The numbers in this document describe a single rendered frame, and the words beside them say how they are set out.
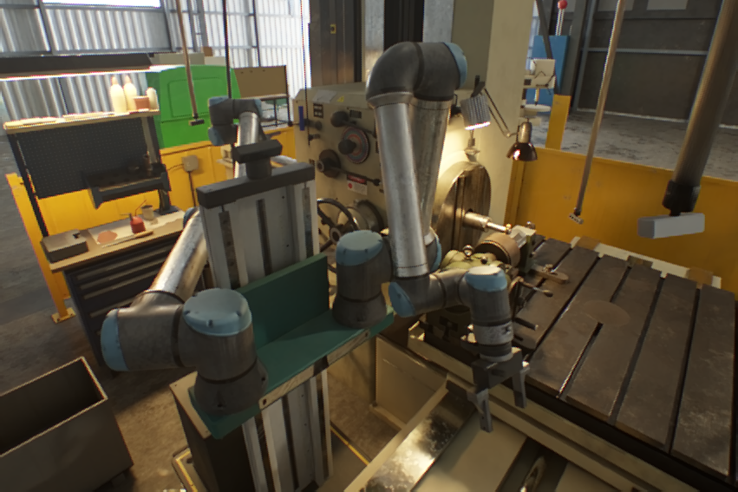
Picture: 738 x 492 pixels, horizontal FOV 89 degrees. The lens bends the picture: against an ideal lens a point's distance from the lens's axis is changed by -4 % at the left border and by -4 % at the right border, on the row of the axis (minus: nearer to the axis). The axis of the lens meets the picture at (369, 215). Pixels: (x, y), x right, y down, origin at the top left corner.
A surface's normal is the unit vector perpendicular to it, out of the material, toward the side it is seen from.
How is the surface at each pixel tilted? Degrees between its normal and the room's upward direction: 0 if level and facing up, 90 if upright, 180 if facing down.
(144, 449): 0
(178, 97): 84
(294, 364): 0
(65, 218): 90
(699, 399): 0
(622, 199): 90
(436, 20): 90
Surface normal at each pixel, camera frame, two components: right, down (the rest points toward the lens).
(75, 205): 0.75, 0.27
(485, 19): -0.67, 0.30
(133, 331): 0.07, -0.50
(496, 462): 0.00, -0.91
